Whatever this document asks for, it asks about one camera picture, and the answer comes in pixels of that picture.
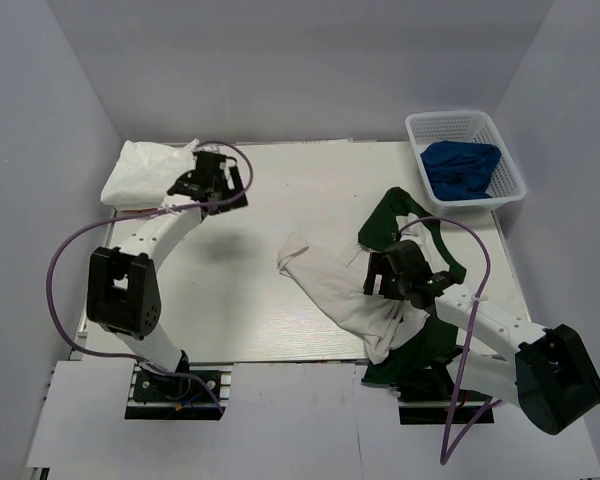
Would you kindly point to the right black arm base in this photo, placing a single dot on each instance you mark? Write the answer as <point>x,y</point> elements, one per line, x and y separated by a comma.
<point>424,399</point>

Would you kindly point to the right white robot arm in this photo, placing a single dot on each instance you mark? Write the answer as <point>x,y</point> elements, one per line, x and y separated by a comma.
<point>473,343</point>

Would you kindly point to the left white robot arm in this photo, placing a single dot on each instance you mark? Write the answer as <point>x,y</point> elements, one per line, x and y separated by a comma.
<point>123,295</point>

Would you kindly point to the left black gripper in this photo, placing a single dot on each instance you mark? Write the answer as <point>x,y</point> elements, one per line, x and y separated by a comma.
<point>229,191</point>

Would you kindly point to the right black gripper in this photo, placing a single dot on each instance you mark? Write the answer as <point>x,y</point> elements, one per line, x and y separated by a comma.
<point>379,264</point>

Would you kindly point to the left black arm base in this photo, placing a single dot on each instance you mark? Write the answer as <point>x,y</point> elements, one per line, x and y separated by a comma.
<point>155,398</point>

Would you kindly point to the blue t-shirt in basket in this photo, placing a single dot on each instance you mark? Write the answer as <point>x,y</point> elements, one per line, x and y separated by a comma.
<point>460,171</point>

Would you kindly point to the white plastic basket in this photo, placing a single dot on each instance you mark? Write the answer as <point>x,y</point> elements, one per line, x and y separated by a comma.
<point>468,126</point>

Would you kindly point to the white and green t-shirt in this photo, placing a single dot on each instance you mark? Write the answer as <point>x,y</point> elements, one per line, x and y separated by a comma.
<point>351,290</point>

